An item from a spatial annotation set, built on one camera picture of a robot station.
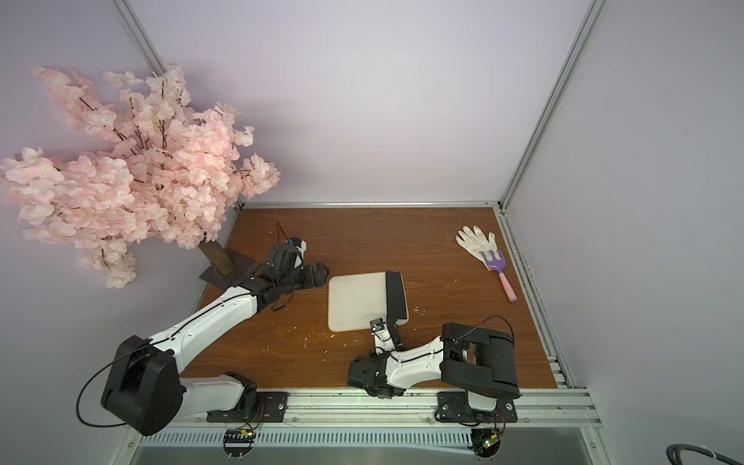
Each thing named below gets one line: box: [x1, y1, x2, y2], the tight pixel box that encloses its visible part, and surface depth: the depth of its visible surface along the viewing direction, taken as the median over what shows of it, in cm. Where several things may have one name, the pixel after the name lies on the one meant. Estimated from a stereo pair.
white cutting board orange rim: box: [327, 272, 388, 333], surface depth 94 cm
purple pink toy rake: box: [481, 249, 518, 303], surface depth 102 cm
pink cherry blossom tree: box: [0, 65, 282, 287], surface depth 66 cm
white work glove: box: [455, 225, 498, 270], surface depth 109 cm
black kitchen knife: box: [385, 271, 407, 350], surface depth 94 cm
